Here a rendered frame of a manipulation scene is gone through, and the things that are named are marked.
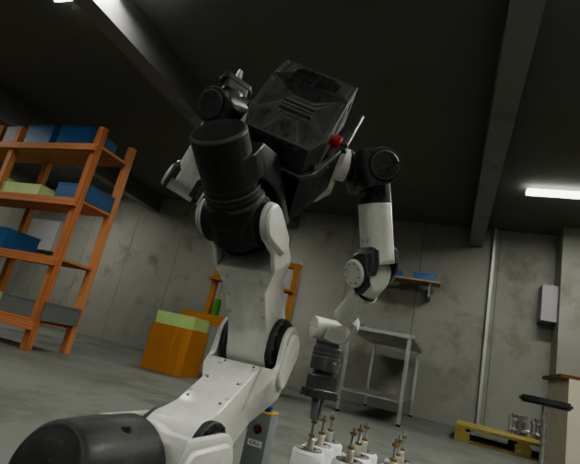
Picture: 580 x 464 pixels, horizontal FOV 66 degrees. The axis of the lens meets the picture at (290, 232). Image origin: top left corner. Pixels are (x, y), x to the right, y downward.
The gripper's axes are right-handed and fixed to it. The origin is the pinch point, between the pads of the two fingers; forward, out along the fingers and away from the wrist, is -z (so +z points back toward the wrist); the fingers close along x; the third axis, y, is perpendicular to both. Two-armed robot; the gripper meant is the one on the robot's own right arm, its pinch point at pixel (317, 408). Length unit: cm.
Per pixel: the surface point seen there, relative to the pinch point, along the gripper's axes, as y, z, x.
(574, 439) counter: -82, -2, -322
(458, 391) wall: -344, 17, -529
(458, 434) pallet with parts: -221, -28, -370
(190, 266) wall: -755, 142, -207
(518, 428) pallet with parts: -208, -10, -462
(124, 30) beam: -271, 250, 71
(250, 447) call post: -14.8, -15.6, 10.4
